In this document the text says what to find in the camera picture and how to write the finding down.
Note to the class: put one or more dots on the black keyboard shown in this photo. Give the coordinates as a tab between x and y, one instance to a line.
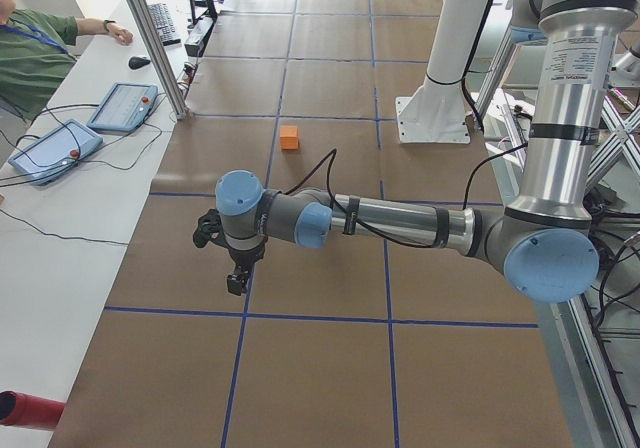
163	23

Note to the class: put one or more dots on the red cylinder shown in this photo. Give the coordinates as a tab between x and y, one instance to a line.
29	411

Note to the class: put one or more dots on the orange foam block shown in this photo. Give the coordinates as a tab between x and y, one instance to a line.
289	137

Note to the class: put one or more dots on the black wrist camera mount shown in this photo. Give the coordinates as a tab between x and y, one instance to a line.
209	230

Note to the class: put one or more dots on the person in green shirt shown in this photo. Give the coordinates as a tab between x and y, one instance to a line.
35	55

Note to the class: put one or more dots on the far blue teach pendant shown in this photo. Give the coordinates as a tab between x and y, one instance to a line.
124	108

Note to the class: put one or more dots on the aluminium frame post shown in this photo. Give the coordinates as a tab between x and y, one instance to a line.
159	59

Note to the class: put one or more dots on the person's hand with watch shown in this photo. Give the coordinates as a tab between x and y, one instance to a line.
122	35

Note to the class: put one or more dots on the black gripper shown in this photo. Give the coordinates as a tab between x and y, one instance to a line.
245	258

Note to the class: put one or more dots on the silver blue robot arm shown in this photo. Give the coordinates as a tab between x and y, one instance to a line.
539	241

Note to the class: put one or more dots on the blue teach pendant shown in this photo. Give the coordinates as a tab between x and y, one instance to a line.
124	108
57	152

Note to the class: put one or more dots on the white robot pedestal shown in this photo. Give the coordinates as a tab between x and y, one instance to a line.
435	113

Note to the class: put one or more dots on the near blue teach pendant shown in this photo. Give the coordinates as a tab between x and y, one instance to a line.
57	152

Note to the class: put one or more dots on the black computer mouse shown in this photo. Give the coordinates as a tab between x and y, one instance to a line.
137	62

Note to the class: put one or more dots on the aluminium lattice frame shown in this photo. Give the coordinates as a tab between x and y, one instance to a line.
593	339

